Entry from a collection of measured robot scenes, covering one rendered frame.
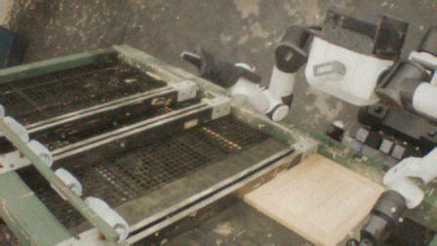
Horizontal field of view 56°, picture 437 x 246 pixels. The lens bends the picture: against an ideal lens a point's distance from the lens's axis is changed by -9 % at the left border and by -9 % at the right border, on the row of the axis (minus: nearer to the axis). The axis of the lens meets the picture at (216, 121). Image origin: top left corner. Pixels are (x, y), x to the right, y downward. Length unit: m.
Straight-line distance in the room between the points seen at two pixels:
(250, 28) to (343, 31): 1.99
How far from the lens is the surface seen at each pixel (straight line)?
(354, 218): 1.58
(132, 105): 2.02
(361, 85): 1.45
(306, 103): 2.98
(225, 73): 1.45
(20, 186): 1.42
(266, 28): 3.34
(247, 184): 1.53
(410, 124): 2.57
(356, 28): 1.46
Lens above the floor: 2.66
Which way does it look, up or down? 54 degrees down
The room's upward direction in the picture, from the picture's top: 64 degrees counter-clockwise
